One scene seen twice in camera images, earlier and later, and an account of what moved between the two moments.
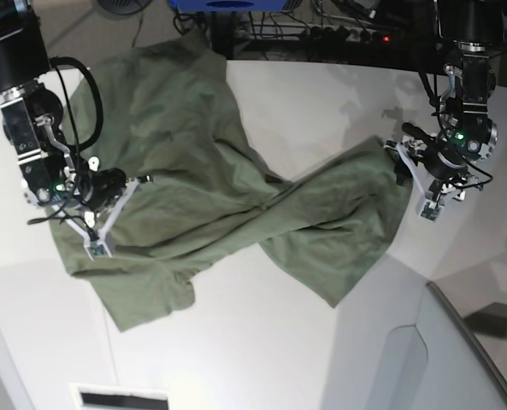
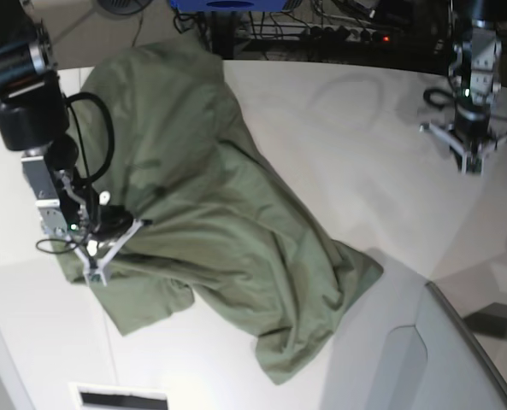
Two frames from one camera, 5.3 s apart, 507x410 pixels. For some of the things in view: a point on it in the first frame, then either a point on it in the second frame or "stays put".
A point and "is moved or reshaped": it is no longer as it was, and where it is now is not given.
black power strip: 344,35 stays put
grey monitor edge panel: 458,374 stays put
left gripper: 52,180 -> 78,222
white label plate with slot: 90,396 stays put
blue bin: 229,5 stays put
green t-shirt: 164,108 is moved or reshaped
